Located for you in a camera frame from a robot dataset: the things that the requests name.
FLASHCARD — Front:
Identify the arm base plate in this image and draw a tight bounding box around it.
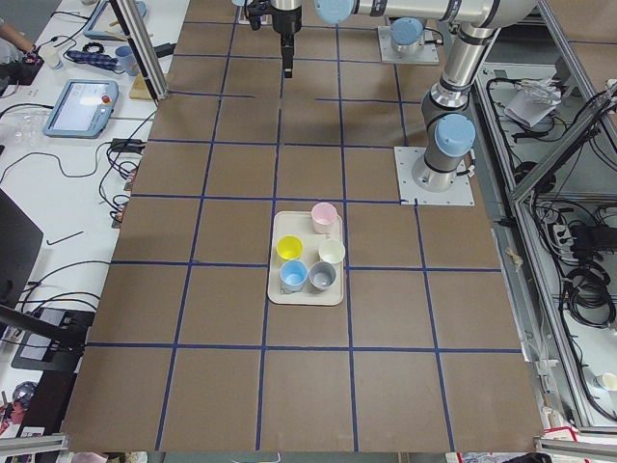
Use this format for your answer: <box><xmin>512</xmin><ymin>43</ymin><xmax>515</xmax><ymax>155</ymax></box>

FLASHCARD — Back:
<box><xmin>377</xmin><ymin>26</ymin><xmax>440</xmax><ymax>66</ymax></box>
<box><xmin>394</xmin><ymin>147</ymin><xmax>475</xmax><ymax>207</ymax></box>

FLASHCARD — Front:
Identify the grey plastic cup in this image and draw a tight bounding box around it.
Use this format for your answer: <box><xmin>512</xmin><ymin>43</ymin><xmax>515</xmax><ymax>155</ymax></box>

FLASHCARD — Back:
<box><xmin>308</xmin><ymin>261</ymin><xmax>336</xmax><ymax>291</ymax></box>

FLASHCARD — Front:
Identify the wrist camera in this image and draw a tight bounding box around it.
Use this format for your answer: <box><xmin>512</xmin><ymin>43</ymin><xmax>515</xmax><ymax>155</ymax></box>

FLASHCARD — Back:
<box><xmin>243</xmin><ymin>0</ymin><xmax>270</xmax><ymax>31</ymax></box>

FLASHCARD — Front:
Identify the white plastic cup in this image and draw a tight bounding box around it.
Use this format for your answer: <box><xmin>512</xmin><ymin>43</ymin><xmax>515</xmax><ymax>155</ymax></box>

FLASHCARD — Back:
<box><xmin>318</xmin><ymin>239</ymin><xmax>346</xmax><ymax>265</ymax></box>

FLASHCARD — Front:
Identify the wooden cup tree stand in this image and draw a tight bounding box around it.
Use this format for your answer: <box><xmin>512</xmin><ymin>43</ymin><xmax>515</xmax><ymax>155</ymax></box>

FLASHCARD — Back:
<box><xmin>116</xmin><ymin>38</ymin><xmax>155</xmax><ymax>102</ymax></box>

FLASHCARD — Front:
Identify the yellow plastic cup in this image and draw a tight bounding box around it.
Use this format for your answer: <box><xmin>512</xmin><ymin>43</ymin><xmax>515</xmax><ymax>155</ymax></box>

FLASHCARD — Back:
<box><xmin>276</xmin><ymin>235</ymin><xmax>304</xmax><ymax>263</ymax></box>

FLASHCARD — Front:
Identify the teach pendant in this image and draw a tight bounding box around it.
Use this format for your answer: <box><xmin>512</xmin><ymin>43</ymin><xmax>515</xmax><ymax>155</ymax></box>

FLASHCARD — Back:
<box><xmin>83</xmin><ymin>1</ymin><xmax>125</xmax><ymax>41</ymax></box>
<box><xmin>42</xmin><ymin>79</ymin><xmax>119</xmax><ymax>139</ymax></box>

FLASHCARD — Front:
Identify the black power adapter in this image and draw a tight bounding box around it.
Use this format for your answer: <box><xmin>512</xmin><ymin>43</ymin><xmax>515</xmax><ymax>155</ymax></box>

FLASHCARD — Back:
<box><xmin>154</xmin><ymin>42</ymin><xmax>176</xmax><ymax>58</ymax></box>

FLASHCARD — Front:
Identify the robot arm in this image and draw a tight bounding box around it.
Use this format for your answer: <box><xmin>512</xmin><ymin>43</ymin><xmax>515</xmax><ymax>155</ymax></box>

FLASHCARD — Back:
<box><xmin>314</xmin><ymin>0</ymin><xmax>537</xmax><ymax>193</ymax></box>
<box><xmin>390</xmin><ymin>16</ymin><xmax>428</xmax><ymax>55</ymax></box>

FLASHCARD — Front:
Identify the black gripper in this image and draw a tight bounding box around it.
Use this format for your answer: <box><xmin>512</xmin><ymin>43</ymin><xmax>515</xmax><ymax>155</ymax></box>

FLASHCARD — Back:
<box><xmin>270</xmin><ymin>0</ymin><xmax>302</xmax><ymax>78</ymax></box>

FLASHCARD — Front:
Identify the blue plastic cup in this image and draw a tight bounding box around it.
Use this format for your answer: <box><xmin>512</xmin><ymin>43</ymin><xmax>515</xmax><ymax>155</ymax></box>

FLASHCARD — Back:
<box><xmin>280</xmin><ymin>259</ymin><xmax>309</xmax><ymax>293</ymax></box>

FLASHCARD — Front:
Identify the pink plastic cup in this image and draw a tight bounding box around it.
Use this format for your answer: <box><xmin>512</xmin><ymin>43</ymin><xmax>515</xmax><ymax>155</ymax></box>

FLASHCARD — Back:
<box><xmin>310</xmin><ymin>203</ymin><xmax>338</xmax><ymax>233</ymax></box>

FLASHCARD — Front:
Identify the cream plastic tray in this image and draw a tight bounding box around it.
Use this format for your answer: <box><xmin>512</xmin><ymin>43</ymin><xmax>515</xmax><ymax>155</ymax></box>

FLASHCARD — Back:
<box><xmin>267</xmin><ymin>211</ymin><xmax>345</xmax><ymax>306</ymax></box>

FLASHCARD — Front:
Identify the blue checkered cloth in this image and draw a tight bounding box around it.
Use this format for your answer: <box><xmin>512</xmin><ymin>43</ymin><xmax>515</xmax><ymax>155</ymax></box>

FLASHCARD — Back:
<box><xmin>64</xmin><ymin>50</ymin><xmax>118</xmax><ymax>71</ymax></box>

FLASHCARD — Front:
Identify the near teach pendant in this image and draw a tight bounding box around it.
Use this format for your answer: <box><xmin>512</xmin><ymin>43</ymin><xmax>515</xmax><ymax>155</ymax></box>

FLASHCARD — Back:
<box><xmin>42</xmin><ymin>79</ymin><xmax>119</xmax><ymax>139</ymax></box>

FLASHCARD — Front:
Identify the aluminium frame post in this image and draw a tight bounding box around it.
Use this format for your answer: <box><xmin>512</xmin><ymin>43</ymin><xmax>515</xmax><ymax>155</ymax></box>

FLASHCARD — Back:
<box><xmin>110</xmin><ymin>0</ymin><xmax>169</xmax><ymax>102</ymax></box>

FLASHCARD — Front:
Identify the blue cup on desk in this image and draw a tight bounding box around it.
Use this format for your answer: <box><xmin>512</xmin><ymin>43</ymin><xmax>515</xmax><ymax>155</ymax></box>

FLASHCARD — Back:
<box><xmin>115</xmin><ymin>45</ymin><xmax>140</xmax><ymax>77</ymax></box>

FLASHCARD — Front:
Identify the far teach pendant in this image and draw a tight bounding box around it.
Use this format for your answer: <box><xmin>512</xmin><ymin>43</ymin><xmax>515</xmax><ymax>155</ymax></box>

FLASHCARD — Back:
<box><xmin>83</xmin><ymin>1</ymin><xmax>125</xmax><ymax>41</ymax></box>

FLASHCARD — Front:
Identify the white paper cup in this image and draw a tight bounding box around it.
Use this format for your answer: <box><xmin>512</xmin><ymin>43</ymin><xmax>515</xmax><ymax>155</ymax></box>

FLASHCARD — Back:
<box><xmin>39</xmin><ymin>44</ymin><xmax>64</xmax><ymax>70</ymax></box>

